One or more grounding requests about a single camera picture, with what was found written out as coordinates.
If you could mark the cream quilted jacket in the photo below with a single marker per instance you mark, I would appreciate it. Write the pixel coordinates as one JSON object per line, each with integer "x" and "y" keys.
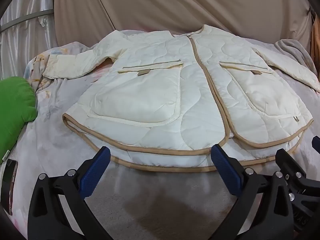
{"x": 150, "y": 92}

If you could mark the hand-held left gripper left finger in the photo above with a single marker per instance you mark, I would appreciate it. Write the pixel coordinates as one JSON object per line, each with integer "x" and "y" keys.
{"x": 96, "y": 172}

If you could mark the beige draped cloth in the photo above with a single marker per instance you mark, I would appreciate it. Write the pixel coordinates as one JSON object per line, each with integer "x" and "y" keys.
{"x": 175, "y": 5}

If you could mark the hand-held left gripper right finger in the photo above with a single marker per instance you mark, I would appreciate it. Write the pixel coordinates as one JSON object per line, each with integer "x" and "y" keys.
{"x": 226, "y": 170}

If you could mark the white satin curtain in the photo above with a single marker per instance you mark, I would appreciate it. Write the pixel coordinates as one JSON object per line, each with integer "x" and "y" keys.
{"x": 22, "y": 47}

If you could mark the floral printed blanket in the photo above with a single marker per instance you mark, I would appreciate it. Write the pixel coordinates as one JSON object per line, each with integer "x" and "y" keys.
{"x": 50, "y": 142}

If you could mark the orange cloth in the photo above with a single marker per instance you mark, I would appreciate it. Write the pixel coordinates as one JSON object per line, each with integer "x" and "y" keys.
{"x": 315, "y": 37}

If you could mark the grey metal rail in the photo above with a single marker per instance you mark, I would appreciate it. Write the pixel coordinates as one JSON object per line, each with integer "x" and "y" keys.
{"x": 25, "y": 18}

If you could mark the grey fleece blanket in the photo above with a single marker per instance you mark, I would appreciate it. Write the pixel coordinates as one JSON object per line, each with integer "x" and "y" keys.
{"x": 295, "y": 52}

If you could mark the green pillow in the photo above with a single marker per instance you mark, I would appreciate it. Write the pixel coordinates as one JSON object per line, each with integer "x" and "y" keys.
{"x": 16, "y": 110}

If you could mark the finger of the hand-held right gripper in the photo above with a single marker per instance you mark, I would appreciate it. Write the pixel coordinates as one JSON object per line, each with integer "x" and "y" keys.
{"x": 316, "y": 145}
{"x": 287, "y": 161}

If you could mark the smartphone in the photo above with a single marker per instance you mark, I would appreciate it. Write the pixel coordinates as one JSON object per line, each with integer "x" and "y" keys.
{"x": 8, "y": 182}

